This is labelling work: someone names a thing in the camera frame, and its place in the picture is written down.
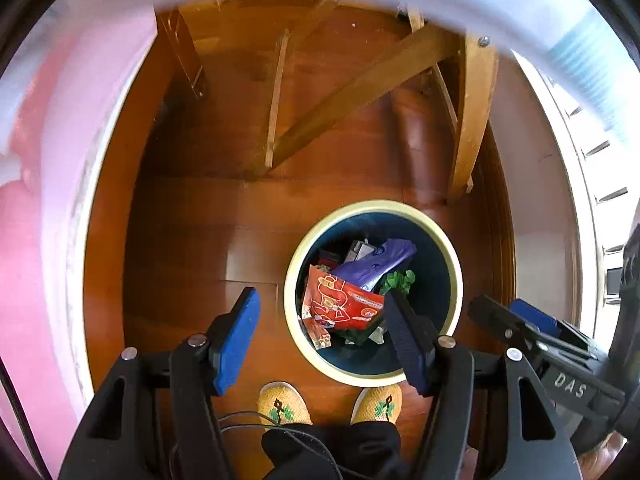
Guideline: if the wooden table frame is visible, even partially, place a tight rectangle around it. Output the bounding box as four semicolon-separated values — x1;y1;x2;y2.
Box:
157;2;501;206

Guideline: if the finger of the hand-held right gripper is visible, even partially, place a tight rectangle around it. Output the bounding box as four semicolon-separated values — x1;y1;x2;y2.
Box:
468;296;551;361
510;299;606;356

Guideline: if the purple plastic bag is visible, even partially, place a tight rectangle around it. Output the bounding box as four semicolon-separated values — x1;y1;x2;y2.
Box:
330;239;417;292

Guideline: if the yellow knitted slipper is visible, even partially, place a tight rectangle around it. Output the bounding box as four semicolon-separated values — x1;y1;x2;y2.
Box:
257;381;313;426
350;384;403;426

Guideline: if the pink blanket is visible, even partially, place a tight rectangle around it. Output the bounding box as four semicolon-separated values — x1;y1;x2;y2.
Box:
0;10;158;461

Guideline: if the thin black cable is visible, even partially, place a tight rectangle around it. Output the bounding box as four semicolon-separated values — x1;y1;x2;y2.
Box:
170;412;346;480

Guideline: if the orange red snack wrapper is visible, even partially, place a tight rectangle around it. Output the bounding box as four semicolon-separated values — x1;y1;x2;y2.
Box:
301;265;386;331

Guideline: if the green paper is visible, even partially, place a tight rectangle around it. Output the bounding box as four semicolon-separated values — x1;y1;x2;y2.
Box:
382;270;416;297

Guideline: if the dark blue bin cream rim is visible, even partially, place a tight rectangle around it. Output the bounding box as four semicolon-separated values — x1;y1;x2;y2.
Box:
283;200;464;387

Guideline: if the person's right hand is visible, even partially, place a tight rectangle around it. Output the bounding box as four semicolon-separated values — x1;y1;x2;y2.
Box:
580;432;630;472

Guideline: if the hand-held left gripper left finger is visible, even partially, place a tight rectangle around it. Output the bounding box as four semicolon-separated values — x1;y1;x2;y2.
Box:
59;286;262;480

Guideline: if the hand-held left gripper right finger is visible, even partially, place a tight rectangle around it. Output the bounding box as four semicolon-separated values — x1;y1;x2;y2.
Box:
382;291;576;480

